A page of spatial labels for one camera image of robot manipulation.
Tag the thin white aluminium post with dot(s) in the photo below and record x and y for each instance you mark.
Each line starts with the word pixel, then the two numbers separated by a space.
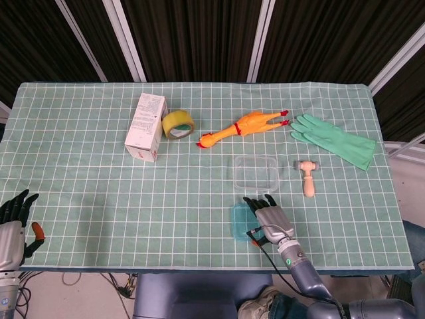
pixel 81 41

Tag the black pleated curtain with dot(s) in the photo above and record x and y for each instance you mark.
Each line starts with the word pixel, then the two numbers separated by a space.
pixel 199 33

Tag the beige sneaker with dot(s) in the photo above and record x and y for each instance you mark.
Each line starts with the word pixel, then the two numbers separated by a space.
pixel 255 305

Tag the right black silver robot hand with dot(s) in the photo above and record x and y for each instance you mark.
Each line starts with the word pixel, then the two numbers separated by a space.
pixel 272 222

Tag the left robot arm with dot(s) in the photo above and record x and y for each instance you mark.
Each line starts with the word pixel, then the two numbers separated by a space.
pixel 8 295

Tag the blue container lid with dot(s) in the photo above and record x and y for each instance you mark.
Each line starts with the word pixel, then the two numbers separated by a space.
pixel 244 222

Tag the blue jeans leg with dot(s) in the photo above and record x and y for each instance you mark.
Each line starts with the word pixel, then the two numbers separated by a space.
pixel 415 242
pixel 289 307

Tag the clear plastic container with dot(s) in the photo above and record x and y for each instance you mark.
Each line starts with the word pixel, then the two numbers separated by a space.
pixel 255 173

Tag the yellow packing tape roll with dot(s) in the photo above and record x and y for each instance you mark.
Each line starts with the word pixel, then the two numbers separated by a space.
pixel 172 121

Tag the wide white aluminium post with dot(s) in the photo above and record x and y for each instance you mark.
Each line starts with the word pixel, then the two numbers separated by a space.
pixel 261 40
pixel 126 40
pixel 398 61

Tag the white cardboard box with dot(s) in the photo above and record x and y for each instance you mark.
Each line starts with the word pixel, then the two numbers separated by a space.
pixel 144 128

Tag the wooden toy hammer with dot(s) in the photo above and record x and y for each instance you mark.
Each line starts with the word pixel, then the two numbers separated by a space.
pixel 308 182

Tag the orange rubber chicken toy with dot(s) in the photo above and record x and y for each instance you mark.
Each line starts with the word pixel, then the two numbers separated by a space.
pixel 247 125

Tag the green checked tablecloth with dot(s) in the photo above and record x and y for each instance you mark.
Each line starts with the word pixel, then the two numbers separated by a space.
pixel 99 199

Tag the green rubber glove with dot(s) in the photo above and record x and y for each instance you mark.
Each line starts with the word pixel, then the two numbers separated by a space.
pixel 335 139

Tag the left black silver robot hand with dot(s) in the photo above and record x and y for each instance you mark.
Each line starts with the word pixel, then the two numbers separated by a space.
pixel 10 244

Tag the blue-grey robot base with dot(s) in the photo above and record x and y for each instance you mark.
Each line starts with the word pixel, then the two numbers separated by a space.
pixel 186 292

